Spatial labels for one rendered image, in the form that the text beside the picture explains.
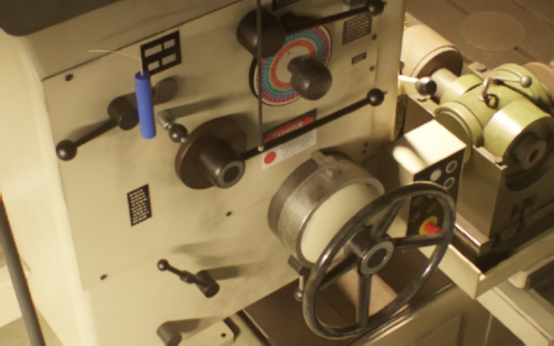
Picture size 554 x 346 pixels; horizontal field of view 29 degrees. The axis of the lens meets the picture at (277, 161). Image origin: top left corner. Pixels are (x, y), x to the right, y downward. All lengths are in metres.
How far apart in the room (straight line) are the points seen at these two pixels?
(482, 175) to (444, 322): 0.73
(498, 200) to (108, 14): 1.15
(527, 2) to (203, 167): 1.71
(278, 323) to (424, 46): 0.83
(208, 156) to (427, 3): 1.56
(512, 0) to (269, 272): 1.44
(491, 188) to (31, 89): 1.20
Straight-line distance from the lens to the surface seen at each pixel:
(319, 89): 1.85
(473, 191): 2.53
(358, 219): 1.91
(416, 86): 2.20
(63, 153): 1.68
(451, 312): 3.08
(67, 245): 1.89
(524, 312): 2.83
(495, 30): 3.21
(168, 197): 1.93
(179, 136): 1.74
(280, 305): 2.88
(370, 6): 1.90
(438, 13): 3.26
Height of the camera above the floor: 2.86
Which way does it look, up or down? 43 degrees down
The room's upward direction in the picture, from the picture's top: straight up
